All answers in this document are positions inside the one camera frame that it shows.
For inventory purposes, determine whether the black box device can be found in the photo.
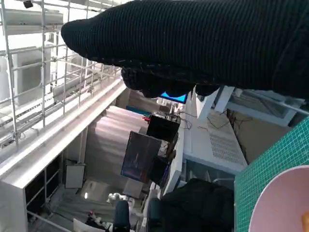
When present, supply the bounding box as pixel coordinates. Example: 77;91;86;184
146;115;181;142

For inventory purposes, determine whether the dark screen monitor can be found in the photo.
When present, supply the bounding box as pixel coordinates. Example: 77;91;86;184
120;130;162;182

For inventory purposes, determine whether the small black monitor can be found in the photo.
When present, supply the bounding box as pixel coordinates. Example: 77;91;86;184
151;156;171;187

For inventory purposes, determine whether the white perforated cabinet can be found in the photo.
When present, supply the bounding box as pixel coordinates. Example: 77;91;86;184
182;120;248;170

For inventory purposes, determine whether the white shelf unit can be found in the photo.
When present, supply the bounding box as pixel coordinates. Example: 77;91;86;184
0;154;87;232

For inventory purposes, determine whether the pink bowl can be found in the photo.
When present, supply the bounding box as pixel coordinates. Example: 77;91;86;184
248;165;309;232

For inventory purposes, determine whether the white computer desk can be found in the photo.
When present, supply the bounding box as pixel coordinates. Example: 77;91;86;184
142;94;194;232

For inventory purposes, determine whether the blue screen monitor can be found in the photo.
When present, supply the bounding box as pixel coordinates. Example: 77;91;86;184
160;91;188;104

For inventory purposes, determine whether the white framed cabinet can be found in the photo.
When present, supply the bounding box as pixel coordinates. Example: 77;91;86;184
197;86;305;126

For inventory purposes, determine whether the white box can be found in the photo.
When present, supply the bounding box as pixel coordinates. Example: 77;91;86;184
65;163;85;189

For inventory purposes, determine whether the green cutting mat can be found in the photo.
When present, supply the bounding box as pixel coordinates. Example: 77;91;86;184
234;116;309;232

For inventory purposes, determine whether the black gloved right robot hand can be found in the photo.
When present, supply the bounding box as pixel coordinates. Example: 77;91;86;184
60;0;309;100

